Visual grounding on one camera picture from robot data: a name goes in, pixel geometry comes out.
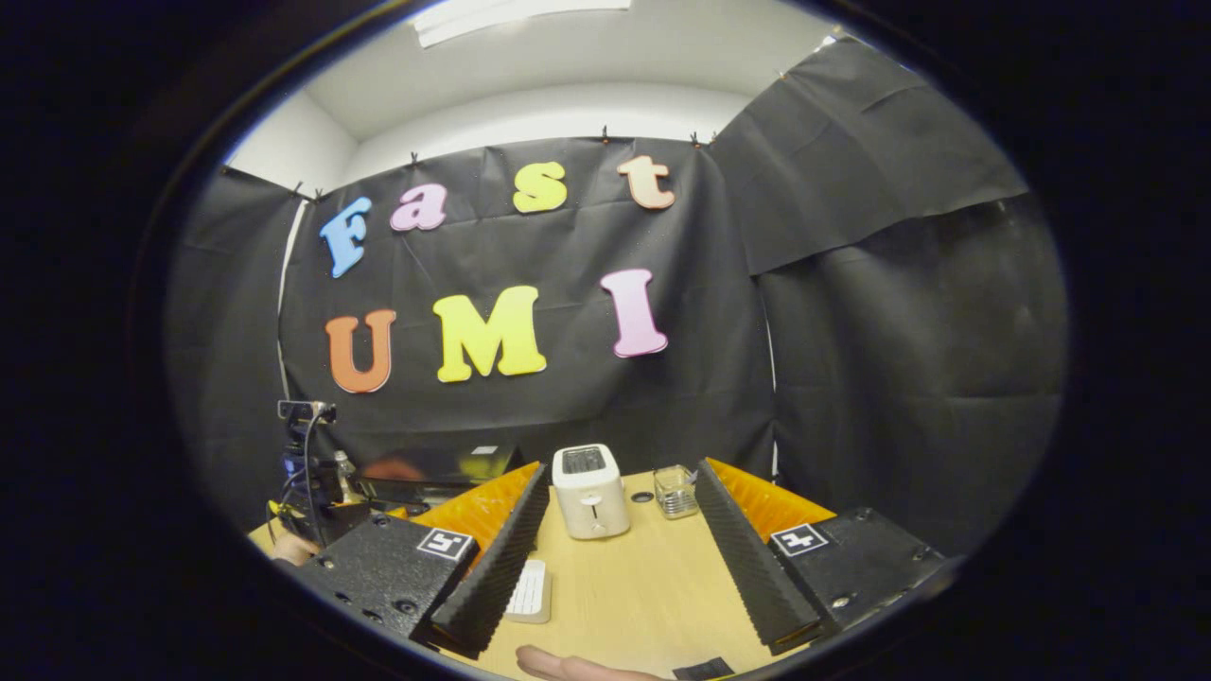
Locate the ceiling light panel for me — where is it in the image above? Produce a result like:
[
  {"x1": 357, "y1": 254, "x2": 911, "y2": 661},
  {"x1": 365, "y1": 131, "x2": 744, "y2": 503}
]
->
[{"x1": 412, "y1": 0, "x2": 631, "y2": 49}]

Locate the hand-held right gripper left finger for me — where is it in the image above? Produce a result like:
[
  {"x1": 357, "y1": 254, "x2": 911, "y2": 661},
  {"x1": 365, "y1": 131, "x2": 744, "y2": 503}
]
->
[{"x1": 305, "y1": 461, "x2": 553, "y2": 661}]

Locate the row of black cloth clips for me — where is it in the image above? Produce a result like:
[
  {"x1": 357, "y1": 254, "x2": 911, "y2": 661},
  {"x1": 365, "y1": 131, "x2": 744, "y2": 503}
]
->
[{"x1": 219, "y1": 68, "x2": 791, "y2": 201}]

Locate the white toaster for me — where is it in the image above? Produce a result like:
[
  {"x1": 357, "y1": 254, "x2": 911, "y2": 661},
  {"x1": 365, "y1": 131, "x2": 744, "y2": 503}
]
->
[{"x1": 553, "y1": 444, "x2": 632, "y2": 541}]

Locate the black electric oven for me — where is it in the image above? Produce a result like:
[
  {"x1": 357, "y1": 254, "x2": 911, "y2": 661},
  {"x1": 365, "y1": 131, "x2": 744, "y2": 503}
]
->
[{"x1": 355, "y1": 443, "x2": 526, "y2": 507}]

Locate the wire mesh basket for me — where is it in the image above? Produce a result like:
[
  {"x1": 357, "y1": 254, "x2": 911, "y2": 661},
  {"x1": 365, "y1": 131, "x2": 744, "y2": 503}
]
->
[{"x1": 653, "y1": 463, "x2": 701, "y2": 520}]

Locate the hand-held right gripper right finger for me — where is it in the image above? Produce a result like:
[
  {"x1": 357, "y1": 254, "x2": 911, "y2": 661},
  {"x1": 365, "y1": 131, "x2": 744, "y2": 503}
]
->
[{"x1": 693, "y1": 457, "x2": 962, "y2": 657}]

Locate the black backdrop cloth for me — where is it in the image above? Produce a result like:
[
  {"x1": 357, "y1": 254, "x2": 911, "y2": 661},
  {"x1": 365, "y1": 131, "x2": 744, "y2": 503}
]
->
[{"x1": 166, "y1": 38, "x2": 1070, "y2": 554}]

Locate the small white plate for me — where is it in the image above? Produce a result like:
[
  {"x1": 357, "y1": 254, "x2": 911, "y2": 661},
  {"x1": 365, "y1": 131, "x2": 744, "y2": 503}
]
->
[{"x1": 504, "y1": 560, "x2": 553, "y2": 624}]

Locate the black cable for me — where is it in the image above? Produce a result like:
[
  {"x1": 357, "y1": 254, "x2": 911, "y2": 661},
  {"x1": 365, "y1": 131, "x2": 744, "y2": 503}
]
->
[{"x1": 301, "y1": 421, "x2": 330, "y2": 545}]

